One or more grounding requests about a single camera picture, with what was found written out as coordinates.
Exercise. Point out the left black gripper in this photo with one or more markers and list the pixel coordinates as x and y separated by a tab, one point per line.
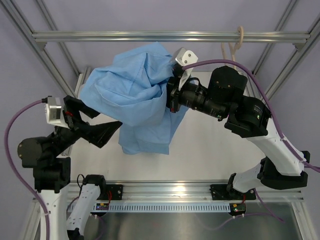
98	134

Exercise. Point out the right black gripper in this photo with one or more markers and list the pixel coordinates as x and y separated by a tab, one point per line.
173	95

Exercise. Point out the light blue shirt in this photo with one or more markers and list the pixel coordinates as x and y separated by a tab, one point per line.
133	90

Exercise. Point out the beige wooden hanger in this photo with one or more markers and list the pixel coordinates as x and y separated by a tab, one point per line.
233	48

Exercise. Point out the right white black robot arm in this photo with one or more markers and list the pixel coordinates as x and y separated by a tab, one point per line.
282	168

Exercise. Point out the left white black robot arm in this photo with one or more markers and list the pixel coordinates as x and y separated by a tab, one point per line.
52	174

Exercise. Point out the aluminium top crossbar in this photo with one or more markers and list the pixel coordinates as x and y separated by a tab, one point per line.
294	37

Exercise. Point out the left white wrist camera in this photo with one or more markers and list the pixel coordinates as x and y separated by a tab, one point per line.
54	112

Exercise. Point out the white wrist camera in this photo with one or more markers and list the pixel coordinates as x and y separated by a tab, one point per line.
184	57
54	112

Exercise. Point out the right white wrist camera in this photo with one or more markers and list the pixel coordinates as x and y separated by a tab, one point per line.
184	57

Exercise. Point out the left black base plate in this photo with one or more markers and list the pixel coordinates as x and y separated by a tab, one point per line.
113	192

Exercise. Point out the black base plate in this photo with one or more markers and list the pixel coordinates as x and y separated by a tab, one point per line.
219	192
113	192

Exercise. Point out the aluminium front rail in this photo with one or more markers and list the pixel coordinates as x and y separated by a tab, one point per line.
192	192

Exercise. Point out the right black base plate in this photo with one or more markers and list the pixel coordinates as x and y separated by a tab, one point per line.
219	192

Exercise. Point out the white slotted cable duct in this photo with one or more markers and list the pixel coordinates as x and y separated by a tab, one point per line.
165	207

